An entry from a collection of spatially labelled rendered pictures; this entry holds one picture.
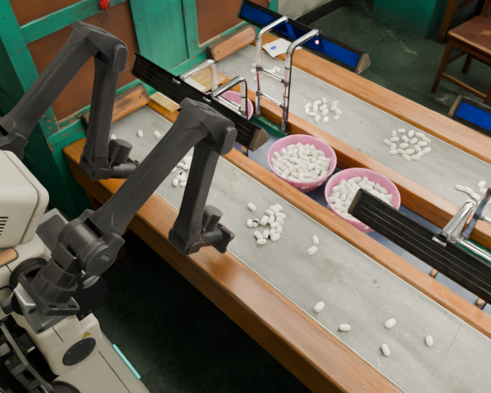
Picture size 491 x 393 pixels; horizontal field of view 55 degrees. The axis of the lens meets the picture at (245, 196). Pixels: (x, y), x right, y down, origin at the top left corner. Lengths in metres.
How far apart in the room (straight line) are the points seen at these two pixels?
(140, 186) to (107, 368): 1.10
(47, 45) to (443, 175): 1.51
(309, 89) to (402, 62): 1.78
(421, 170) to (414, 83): 1.84
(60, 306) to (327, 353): 0.73
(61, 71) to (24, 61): 0.52
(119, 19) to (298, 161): 0.87
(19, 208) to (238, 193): 0.90
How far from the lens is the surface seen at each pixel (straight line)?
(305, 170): 1.83
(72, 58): 1.29
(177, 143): 0.99
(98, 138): 1.44
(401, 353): 1.47
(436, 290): 1.57
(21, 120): 1.30
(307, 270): 1.55
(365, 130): 2.04
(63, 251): 1.02
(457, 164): 2.01
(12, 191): 1.03
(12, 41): 1.77
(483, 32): 3.52
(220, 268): 1.52
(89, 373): 1.98
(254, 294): 1.46
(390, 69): 3.82
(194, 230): 1.26
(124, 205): 0.99
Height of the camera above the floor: 2.04
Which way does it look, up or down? 49 degrees down
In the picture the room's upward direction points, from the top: 1 degrees counter-clockwise
